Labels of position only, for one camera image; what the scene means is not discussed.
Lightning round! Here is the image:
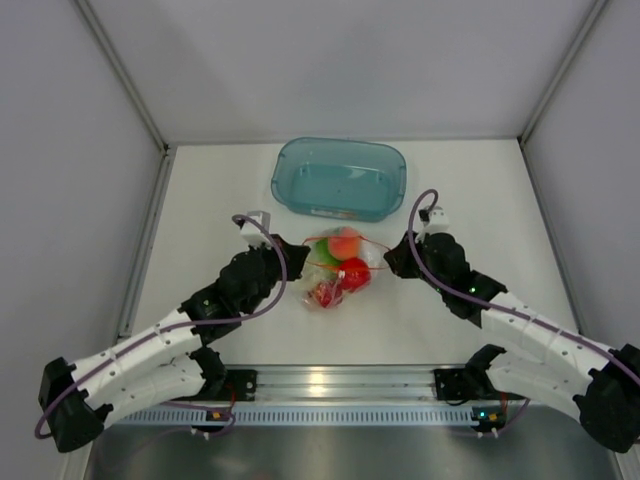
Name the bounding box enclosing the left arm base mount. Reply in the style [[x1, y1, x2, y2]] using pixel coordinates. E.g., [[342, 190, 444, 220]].
[[218, 369, 258, 403]]

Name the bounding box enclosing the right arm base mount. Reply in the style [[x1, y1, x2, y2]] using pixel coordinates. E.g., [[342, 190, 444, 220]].
[[433, 368, 479, 406]]

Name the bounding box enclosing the aluminium mounting rail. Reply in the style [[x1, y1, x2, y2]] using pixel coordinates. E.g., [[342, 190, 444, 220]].
[[227, 365, 501, 403]]

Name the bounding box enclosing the purple cable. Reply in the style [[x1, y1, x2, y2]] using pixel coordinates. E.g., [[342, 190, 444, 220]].
[[32, 213, 289, 441], [407, 188, 640, 371]]

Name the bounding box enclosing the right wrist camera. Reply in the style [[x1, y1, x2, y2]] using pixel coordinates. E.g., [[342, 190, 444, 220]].
[[419, 206, 450, 236]]

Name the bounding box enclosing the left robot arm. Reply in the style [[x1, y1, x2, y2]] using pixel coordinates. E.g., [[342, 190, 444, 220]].
[[35, 235, 310, 453]]

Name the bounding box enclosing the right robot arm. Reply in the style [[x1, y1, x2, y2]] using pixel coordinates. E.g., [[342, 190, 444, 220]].
[[384, 232, 639, 453]]

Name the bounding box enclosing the red fake pepper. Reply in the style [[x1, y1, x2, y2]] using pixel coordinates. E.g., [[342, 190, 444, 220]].
[[338, 257, 372, 293]]

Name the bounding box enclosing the slotted cable duct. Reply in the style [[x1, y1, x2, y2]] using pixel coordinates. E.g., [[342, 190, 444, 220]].
[[116, 404, 503, 427]]

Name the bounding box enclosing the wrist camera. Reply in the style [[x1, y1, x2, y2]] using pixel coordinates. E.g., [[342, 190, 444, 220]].
[[419, 206, 450, 236], [240, 210, 271, 248]]

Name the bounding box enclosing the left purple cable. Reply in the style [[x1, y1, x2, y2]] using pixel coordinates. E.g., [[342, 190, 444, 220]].
[[32, 213, 289, 441]]

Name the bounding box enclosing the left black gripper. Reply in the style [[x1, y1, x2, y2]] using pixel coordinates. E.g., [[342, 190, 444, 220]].
[[241, 233, 310, 315]]

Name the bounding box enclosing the clear zip top bag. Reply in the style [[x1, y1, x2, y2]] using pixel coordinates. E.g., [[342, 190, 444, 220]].
[[299, 226, 390, 311]]

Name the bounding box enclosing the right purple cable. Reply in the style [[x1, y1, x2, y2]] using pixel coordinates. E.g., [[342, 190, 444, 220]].
[[407, 188, 640, 371]]

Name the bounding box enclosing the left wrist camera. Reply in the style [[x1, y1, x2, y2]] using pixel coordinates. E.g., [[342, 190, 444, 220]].
[[240, 210, 271, 248]]

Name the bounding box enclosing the green fake vegetable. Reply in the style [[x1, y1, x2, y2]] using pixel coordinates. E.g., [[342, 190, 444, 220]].
[[312, 237, 341, 266]]

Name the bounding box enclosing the teal plastic bin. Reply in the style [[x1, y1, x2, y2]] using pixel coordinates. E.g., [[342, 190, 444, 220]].
[[271, 137, 407, 223]]

